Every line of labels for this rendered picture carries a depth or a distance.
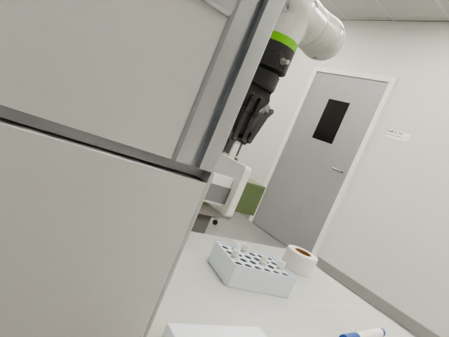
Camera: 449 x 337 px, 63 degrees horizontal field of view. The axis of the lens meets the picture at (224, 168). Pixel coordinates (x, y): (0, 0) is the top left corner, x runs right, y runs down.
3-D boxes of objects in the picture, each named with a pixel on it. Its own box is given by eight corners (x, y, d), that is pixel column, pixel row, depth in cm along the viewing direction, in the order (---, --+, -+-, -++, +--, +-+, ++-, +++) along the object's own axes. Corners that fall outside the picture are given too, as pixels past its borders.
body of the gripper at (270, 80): (262, 63, 76) (244, 105, 77) (288, 80, 81) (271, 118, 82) (241, 61, 82) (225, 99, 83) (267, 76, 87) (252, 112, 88)
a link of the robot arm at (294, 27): (268, -28, 80) (306, -32, 72) (300, 2, 89) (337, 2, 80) (242, 33, 81) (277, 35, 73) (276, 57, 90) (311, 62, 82)
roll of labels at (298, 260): (300, 277, 75) (308, 260, 75) (274, 260, 80) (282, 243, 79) (316, 277, 80) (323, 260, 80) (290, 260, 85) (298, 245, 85)
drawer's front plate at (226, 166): (172, 173, 98) (188, 135, 96) (231, 218, 75) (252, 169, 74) (167, 172, 96) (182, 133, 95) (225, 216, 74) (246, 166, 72)
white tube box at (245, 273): (264, 273, 69) (272, 255, 68) (287, 298, 61) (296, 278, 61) (207, 260, 63) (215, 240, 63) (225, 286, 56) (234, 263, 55)
